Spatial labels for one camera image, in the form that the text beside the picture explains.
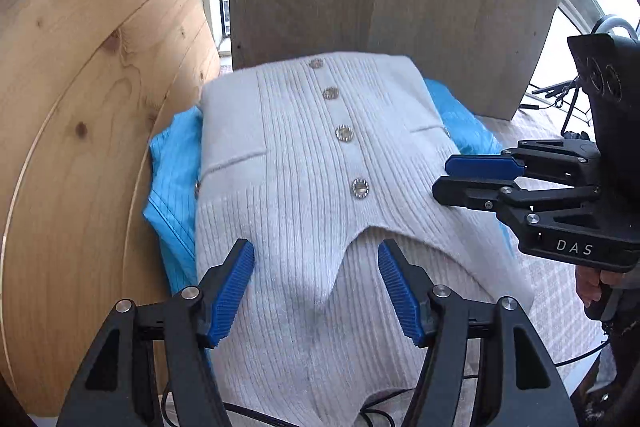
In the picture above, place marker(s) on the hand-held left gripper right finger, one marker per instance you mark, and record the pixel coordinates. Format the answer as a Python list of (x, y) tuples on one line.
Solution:
[(400, 292)]

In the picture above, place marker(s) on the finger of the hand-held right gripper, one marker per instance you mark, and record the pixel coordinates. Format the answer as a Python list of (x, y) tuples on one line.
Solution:
[(480, 165), (465, 192)]

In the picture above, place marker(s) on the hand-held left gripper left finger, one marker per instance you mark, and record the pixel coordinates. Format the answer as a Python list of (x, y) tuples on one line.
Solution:
[(230, 297)]

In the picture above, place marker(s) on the cream knit sweater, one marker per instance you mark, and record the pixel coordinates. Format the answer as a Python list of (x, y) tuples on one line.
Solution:
[(310, 207)]

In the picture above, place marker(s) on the person's right forearm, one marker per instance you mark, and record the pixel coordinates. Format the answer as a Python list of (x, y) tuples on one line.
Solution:
[(625, 322)]

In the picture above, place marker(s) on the person's right hand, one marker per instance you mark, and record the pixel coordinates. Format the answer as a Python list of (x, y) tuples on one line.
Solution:
[(586, 287)]

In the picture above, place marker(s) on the black tripod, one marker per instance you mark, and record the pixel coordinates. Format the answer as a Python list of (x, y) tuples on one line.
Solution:
[(552, 92)]

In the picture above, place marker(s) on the blue striped garment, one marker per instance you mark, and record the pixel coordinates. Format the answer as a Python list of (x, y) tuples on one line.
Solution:
[(170, 187)]

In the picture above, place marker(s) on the pink checked blanket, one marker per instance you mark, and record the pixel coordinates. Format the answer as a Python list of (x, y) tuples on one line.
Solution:
[(555, 307)]

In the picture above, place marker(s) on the person's black tweed jacket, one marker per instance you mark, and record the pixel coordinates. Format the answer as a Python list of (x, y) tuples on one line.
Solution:
[(615, 392)]

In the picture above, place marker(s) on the pine wood board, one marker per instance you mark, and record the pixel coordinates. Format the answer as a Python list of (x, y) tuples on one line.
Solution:
[(75, 107)]

